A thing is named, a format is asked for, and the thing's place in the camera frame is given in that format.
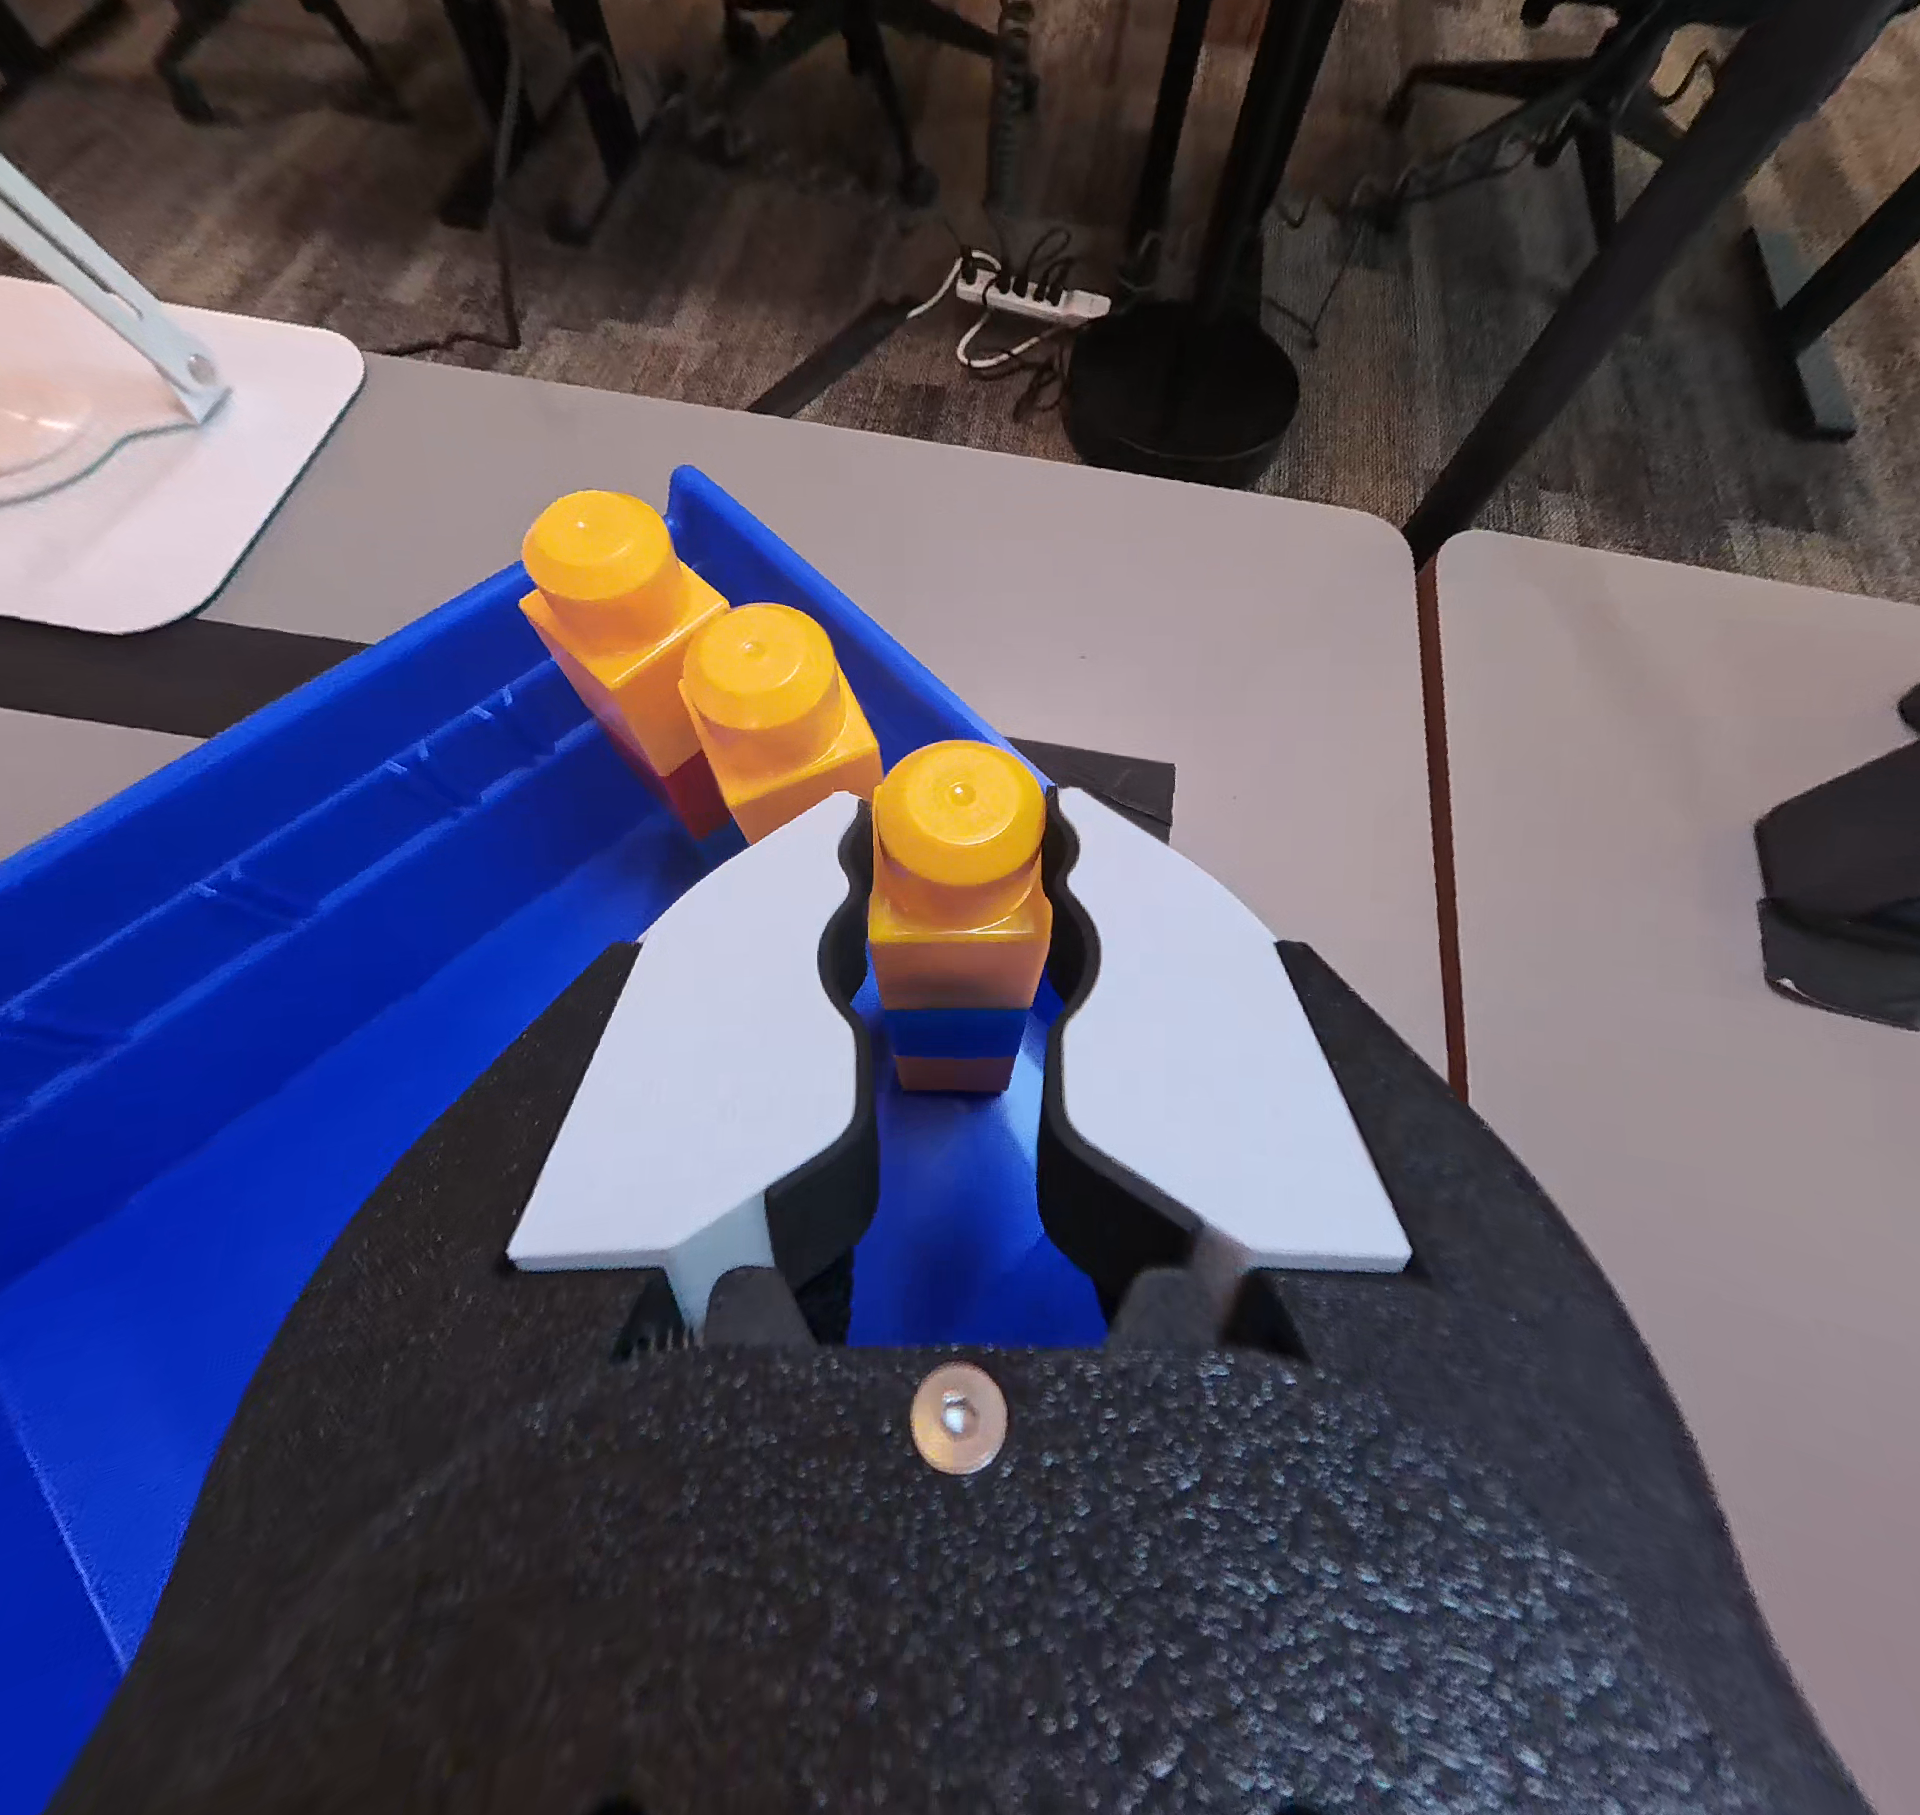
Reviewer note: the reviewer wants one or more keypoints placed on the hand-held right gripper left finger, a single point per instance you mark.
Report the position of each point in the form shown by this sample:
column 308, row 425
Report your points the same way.
column 705, row 1079

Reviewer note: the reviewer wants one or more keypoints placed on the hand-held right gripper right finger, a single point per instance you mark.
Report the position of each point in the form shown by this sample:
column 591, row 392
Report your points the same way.
column 1215, row 1079

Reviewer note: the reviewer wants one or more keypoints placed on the orange mega block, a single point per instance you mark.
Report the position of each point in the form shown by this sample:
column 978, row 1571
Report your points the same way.
column 616, row 600
column 960, row 840
column 773, row 705
column 956, row 1072

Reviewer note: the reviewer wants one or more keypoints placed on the blue mega block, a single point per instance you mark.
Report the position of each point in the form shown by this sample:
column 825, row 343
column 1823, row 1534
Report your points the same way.
column 960, row 1032

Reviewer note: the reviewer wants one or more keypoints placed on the blue plastic bin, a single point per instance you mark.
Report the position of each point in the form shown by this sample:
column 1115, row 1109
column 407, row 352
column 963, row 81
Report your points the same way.
column 300, row 1021

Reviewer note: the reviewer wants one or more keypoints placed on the wood-edged side table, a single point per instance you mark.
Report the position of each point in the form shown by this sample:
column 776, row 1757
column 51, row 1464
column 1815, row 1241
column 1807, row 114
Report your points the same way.
column 1650, row 795

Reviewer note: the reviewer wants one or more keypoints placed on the black angular object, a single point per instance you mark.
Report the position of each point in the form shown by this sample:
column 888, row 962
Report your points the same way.
column 1845, row 870

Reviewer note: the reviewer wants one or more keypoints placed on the black floor stand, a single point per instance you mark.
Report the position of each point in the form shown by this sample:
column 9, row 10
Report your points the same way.
column 1185, row 405

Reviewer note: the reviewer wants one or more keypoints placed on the poster board stand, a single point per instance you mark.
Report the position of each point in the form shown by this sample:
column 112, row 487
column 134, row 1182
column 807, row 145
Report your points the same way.
column 224, row 495

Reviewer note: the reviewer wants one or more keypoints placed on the white power strip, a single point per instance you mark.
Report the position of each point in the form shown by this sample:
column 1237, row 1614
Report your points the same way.
column 1036, row 297

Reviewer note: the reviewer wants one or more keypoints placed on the black desk frame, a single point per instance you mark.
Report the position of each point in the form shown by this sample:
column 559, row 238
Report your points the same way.
column 1650, row 240

